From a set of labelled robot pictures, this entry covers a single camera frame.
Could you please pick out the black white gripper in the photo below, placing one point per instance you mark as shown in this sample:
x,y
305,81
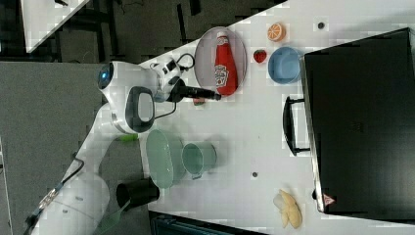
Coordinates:
x,y
169,72

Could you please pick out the red plush ketchup bottle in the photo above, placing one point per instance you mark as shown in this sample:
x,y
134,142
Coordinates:
x,y
225,72

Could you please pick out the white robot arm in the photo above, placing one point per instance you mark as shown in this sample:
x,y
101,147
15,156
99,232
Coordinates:
x,y
76,206

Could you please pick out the grey round plate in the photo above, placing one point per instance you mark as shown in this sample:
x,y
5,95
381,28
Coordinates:
x,y
205,57

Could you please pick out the pink peach toy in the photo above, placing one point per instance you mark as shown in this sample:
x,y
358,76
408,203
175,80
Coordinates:
x,y
199,101

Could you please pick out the green plastic measuring cup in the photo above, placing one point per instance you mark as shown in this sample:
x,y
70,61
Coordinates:
x,y
198,157

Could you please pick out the green plastic colander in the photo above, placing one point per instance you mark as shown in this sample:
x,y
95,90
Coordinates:
x,y
164,149

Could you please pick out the green lime toy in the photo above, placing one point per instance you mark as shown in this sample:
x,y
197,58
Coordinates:
x,y
128,138

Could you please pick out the red strawberry toy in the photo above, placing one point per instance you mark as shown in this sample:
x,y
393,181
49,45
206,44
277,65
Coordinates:
x,y
260,56

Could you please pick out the blue plastic bowl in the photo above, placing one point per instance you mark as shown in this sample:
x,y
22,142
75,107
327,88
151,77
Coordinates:
x,y
284,65

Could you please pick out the orange slice toy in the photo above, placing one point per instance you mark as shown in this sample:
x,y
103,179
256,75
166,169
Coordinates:
x,y
276,32

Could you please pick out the black cylinder lower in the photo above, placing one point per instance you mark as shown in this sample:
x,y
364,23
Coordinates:
x,y
136,193

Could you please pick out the peeled banana toy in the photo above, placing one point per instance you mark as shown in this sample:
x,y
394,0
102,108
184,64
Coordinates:
x,y
288,208

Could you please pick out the silver black toaster oven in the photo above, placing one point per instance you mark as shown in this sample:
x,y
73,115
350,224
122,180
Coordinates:
x,y
359,106

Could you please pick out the blue metal frame rail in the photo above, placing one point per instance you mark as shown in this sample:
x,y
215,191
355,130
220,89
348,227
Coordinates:
x,y
167,224

